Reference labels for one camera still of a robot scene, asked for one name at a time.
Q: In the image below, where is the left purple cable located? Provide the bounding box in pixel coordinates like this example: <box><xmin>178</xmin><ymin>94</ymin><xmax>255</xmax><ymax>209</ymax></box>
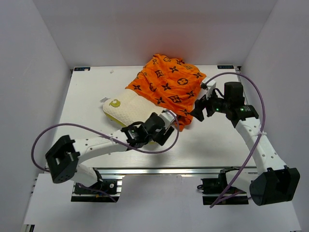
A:
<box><xmin>31</xmin><ymin>109</ymin><xmax>180</xmax><ymax>203</ymax></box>

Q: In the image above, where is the cream contoured pillow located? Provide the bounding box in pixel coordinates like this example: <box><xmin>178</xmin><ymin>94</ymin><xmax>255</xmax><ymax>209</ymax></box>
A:
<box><xmin>99</xmin><ymin>89</ymin><xmax>178</xmax><ymax>145</ymax></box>

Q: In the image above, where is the orange patterned pillowcase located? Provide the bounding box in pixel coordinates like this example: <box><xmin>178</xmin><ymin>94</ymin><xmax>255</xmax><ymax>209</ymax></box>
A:
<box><xmin>126</xmin><ymin>54</ymin><xmax>207</xmax><ymax>131</ymax></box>

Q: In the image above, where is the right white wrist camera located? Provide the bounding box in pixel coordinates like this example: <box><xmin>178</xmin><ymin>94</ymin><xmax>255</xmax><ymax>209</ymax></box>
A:
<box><xmin>200</xmin><ymin>77</ymin><xmax>216</xmax><ymax>99</ymax></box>

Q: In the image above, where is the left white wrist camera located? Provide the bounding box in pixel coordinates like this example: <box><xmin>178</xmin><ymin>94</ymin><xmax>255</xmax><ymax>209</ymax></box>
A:
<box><xmin>159</xmin><ymin>109</ymin><xmax>176</xmax><ymax>129</ymax></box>

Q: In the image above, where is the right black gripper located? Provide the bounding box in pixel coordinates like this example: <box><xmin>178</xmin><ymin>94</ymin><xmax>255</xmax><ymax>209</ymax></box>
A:
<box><xmin>190</xmin><ymin>87</ymin><xmax>230</xmax><ymax>122</ymax></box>

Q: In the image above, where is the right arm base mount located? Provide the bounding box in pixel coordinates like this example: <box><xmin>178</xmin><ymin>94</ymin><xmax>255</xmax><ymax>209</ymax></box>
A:
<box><xmin>197</xmin><ymin>171</ymin><xmax>251</xmax><ymax>205</ymax></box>

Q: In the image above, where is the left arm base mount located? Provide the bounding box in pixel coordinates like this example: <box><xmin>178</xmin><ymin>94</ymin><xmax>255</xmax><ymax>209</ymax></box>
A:
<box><xmin>71</xmin><ymin>174</ymin><xmax>123</xmax><ymax>203</ymax></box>

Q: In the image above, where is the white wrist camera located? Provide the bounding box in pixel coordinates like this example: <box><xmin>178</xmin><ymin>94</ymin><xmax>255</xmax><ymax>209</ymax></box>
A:
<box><xmin>159</xmin><ymin>109</ymin><xmax>176</xmax><ymax>129</ymax></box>
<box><xmin>200</xmin><ymin>77</ymin><xmax>216</xmax><ymax>99</ymax></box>

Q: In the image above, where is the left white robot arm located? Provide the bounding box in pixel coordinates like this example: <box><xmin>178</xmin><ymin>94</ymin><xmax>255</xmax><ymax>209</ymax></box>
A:
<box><xmin>45</xmin><ymin>110</ymin><xmax>175</xmax><ymax>193</ymax></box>

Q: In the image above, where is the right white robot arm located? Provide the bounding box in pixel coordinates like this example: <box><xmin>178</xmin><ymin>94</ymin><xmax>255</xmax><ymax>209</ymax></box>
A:
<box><xmin>190</xmin><ymin>81</ymin><xmax>300</xmax><ymax>206</ymax></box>

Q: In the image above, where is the aluminium table rail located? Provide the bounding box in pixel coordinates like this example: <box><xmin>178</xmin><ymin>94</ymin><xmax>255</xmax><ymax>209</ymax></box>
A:
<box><xmin>91</xmin><ymin>166</ymin><xmax>260</xmax><ymax>176</ymax></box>

